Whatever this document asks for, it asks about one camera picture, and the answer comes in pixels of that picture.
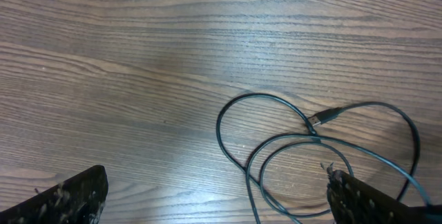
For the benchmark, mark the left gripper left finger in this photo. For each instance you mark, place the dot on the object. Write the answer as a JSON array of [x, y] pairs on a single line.
[[77, 200]]

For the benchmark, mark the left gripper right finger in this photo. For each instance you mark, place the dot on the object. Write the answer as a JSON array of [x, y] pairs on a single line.
[[354, 202]]

